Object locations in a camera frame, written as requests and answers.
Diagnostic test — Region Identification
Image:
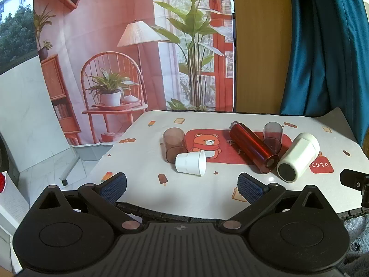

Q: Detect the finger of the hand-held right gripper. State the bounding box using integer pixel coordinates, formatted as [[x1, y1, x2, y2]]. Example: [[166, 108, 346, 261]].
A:
[[339, 169, 369, 208]]

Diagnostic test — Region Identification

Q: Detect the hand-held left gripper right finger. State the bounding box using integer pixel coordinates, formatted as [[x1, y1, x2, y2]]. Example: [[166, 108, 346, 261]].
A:
[[217, 172, 333, 236]]

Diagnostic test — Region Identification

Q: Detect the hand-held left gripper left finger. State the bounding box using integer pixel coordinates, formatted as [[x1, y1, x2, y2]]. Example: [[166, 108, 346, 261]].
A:
[[37, 172, 144, 236]]

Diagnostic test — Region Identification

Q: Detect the small dark translucent cup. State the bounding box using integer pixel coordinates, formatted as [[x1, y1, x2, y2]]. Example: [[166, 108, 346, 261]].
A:
[[263, 122, 283, 154]]

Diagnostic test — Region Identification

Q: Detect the white paper cup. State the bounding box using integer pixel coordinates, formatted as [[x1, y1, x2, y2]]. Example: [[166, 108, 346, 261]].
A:
[[175, 150, 207, 177]]

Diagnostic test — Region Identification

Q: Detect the brown translucent cup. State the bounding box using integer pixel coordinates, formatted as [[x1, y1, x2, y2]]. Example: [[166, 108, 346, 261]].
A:
[[162, 127, 189, 163]]

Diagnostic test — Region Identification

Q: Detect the red metallic bottle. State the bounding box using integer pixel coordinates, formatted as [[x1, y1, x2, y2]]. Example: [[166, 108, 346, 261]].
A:
[[229, 121, 280, 174]]

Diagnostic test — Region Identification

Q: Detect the bear print tablecloth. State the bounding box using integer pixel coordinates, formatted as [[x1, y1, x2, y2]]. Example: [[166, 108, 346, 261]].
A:
[[92, 109, 369, 220]]

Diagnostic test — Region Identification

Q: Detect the cream white tumbler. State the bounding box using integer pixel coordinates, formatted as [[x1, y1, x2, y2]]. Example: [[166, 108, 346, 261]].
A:
[[277, 133, 320, 183]]

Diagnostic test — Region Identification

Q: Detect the grey fuzzy cloth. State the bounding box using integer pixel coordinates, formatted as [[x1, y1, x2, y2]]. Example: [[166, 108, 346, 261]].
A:
[[339, 213, 369, 277]]

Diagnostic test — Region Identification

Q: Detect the white board on wheeled stand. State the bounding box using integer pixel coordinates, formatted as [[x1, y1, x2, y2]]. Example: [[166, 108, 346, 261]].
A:
[[0, 54, 80, 186]]

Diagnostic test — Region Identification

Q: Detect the teal curtain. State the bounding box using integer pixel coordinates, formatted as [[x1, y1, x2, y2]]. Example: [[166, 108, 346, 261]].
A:
[[279, 0, 369, 148]]

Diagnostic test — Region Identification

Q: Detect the wooden panel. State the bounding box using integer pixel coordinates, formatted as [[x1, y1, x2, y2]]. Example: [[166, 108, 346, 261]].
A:
[[231, 0, 294, 115]]

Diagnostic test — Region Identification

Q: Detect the printed room wall tapestry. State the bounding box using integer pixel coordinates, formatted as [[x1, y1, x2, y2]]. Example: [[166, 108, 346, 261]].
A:
[[33, 0, 236, 146]]

